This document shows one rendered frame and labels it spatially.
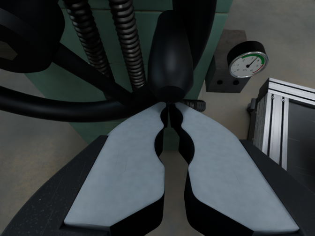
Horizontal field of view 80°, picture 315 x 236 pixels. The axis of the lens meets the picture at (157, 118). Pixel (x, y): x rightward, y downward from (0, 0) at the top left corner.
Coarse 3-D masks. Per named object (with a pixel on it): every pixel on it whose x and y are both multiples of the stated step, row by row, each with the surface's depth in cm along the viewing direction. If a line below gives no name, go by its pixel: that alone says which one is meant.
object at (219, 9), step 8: (88, 0) 30; (96, 0) 30; (104, 0) 30; (136, 0) 30; (144, 0) 29; (152, 0) 29; (160, 0) 29; (168, 0) 29; (224, 0) 29; (232, 0) 29; (96, 8) 31; (104, 8) 31; (136, 8) 31; (144, 8) 31; (152, 8) 31; (160, 8) 30; (168, 8) 30; (216, 8) 30; (224, 8) 30
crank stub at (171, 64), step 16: (160, 16) 12; (176, 16) 11; (160, 32) 10; (176, 32) 10; (160, 48) 10; (176, 48) 9; (160, 64) 9; (176, 64) 9; (192, 64) 10; (160, 80) 9; (176, 80) 9; (192, 80) 10; (160, 96) 10; (176, 96) 10
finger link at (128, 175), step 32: (128, 128) 9; (160, 128) 9; (96, 160) 7; (128, 160) 7; (160, 160) 7; (96, 192) 6; (128, 192) 6; (160, 192) 6; (96, 224) 5; (128, 224) 5
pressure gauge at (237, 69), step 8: (232, 48) 32; (240, 48) 31; (248, 48) 30; (256, 48) 30; (232, 56) 32; (240, 56) 30; (248, 56) 31; (256, 56) 31; (264, 56) 30; (232, 64) 32; (240, 64) 32; (248, 64) 32; (256, 64) 32; (264, 64) 32; (232, 72) 34; (240, 72) 34; (248, 72) 34; (256, 72) 34
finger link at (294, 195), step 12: (252, 144) 8; (252, 156) 7; (264, 156) 7; (264, 168) 7; (276, 168) 7; (276, 180) 6; (288, 180) 6; (276, 192) 6; (288, 192) 6; (300, 192) 6; (312, 192) 6; (288, 204) 6; (300, 204) 6; (312, 204) 6; (300, 216) 5; (312, 216) 5; (300, 228) 5; (312, 228) 5
